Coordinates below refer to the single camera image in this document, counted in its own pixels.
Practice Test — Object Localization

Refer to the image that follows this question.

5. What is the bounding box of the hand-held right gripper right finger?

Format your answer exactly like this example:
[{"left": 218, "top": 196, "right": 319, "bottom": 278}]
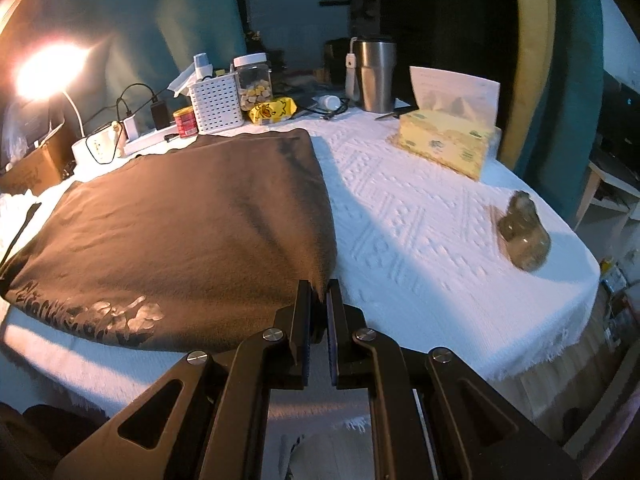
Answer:
[{"left": 325, "top": 279, "right": 583, "bottom": 480}]

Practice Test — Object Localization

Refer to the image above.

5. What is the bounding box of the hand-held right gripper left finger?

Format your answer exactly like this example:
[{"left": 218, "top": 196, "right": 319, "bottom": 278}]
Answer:
[{"left": 52, "top": 280, "right": 313, "bottom": 480}]

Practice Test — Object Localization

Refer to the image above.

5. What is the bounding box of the black printed t-shirt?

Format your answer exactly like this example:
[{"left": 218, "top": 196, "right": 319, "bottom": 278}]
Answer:
[{"left": 0, "top": 127, "right": 338, "bottom": 351}]

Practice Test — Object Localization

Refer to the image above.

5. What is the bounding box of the brownish glass jar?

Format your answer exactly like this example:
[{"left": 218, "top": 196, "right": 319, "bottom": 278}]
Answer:
[{"left": 497, "top": 191, "right": 552, "bottom": 272}]

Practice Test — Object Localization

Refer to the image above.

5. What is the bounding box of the yellow tissue pack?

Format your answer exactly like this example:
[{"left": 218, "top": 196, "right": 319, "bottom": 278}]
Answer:
[{"left": 392, "top": 66, "right": 502, "bottom": 181}]

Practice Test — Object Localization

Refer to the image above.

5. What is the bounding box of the yellow snack packet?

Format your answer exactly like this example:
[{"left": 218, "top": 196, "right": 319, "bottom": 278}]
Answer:
[{"left": 248, "top": 97, "right": 298, "bottom": 125}]

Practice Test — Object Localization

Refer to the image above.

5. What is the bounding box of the black pen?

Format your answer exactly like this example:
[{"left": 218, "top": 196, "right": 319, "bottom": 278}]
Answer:
[{"left": 375, "top": 105, "right": 418, "bottom": 121}]

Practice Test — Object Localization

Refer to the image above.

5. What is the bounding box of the red can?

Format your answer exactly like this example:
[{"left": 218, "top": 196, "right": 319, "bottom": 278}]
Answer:
[{"left": 173, "top": 107, "right": 199, "bottom": 138}]

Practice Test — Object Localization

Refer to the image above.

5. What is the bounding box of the white perforated basket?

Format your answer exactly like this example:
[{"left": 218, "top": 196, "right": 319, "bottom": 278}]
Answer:
[{"left": 189, "top": 72, "right": 245, "bottom": 133}]

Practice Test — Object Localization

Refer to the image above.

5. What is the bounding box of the white power strip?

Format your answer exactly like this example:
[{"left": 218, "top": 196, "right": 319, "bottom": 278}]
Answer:
[{"left": 122, "top": 116, "right": 201, "bottom": 157}]

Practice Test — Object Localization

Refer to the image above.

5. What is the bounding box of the clear snack jar white lid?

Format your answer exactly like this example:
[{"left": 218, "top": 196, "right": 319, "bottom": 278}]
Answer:
[{"left": 232, "top": 53, "right": 273, "bottom": 111}]

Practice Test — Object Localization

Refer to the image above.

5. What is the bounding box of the white slim bottle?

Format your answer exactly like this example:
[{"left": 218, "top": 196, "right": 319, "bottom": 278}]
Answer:
[{"left": 345, "top": 40, "right": 360, "bottom": 102}]

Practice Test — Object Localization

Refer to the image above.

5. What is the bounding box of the steel tumbler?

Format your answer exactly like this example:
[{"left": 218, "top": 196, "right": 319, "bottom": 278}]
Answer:
[{"left": 356, "top": 36, "right": 398, "bottom": 112}]

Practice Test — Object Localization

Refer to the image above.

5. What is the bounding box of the cream printed mug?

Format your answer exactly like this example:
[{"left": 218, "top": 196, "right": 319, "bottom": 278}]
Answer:
[{"left": 82, "top": 121, "right": 127, "bottom": 166}]

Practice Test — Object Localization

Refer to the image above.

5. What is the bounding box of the white crumpled wrapper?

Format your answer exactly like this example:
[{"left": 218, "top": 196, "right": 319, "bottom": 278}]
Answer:
[{"left": 167, "top": 65, "right": 201, "bottom": 97}]

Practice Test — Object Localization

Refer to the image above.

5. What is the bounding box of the white plastic tube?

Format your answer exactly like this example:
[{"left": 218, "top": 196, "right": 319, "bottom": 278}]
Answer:
[{"left": 194, "top": 52, "right": 215, "bottom": 82}]

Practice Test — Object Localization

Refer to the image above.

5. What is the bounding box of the white side shelf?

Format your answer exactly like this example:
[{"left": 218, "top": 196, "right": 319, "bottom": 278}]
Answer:
[{"left": 575, "top": 157, "right": 640, "bottom": 233}]

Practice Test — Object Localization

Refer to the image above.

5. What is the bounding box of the brown cardboard box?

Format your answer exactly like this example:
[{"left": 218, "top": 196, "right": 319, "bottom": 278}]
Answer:
[{"left": 0, "top": 122, "right": 68, "bottom": 196}]

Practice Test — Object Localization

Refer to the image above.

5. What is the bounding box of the white desk lamp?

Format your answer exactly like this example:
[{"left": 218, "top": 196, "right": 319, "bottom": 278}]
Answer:
[{"left": 15, "top": 42, "right": 101, "bottom": 163}]

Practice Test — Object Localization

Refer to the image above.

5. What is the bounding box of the teal and yellow chair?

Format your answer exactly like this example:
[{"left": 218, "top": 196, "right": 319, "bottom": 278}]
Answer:
[{"left": 497, "top": 0, "right": 608, "bottom": 223}]

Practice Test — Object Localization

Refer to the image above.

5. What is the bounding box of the clear plastic bag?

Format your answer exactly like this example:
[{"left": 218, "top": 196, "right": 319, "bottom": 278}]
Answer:
[{"left": 0, "top": 102, "right": 31, "bottom": 168}]

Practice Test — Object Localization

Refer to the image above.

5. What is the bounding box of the black appliance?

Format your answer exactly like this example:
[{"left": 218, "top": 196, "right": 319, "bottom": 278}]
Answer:
[{"left": 597, "top": 72, "right": 640, "bottom": 161}]

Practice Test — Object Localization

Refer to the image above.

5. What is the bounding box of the black charger cable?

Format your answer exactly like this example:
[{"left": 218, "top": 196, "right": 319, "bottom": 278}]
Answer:
[{"left": 116, "top": 82, "right": 166, "bottom": 121}]

